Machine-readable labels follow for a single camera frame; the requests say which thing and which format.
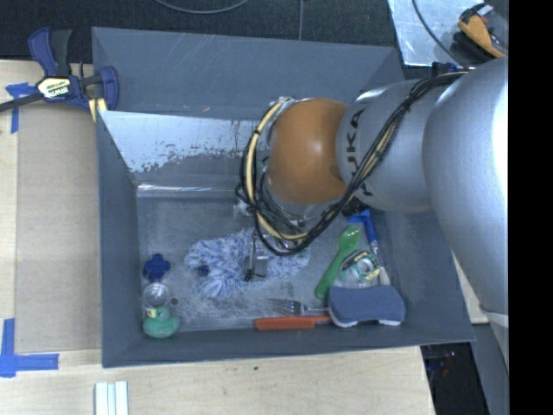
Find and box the blue and white cloth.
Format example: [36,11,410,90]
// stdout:
[184,226,312,300]

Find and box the metal fork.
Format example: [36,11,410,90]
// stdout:
[266,297,330,317]

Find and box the green plastic spoon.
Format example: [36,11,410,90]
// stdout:
[314,225,364,301]

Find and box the dark blue flower-shaped piece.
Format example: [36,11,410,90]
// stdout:
[142,253,172,282]

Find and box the clear glass ball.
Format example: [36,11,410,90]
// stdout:
[143,281,171,311]

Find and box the blue sponge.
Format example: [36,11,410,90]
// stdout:
[327,284,408,329]

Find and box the blue pen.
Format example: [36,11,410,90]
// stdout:
[346,208,382,255]

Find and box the green rubber duck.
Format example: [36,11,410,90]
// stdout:
[142,305,181,340]

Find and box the pale wood board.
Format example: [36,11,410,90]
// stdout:
[14,105,104,354]

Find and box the grey metal bin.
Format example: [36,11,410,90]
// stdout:
[91,26,477,369]

